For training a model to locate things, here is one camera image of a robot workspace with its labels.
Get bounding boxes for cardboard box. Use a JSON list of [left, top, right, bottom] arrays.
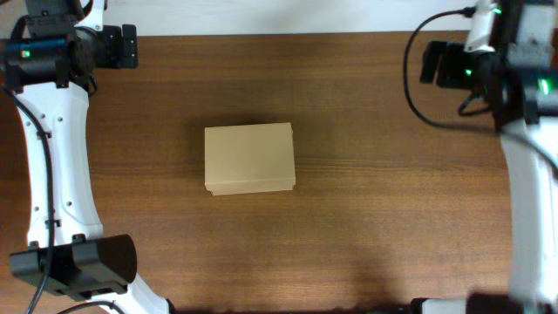
[[204, 123, 296, 196]]

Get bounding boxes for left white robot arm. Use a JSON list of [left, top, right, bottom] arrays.
[[1, 0, 174, 313]]

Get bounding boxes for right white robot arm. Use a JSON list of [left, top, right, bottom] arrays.
[[411, 1, 557, 313]]

